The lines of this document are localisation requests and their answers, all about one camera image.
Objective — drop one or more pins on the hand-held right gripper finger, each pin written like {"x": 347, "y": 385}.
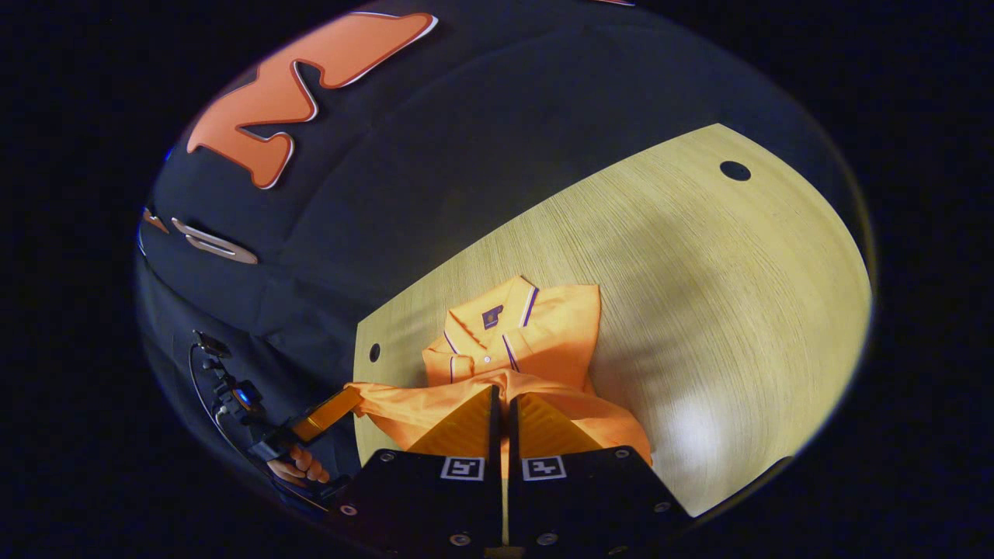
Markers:
{"x": 495, "y": 435}
{"x": 514, "y": 435}

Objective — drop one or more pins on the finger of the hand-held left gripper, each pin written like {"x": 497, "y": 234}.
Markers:
{"x": 330, "y": 411}

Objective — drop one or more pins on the orange T-shirt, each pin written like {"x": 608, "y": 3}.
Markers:
{"x": 559, "y": 326}

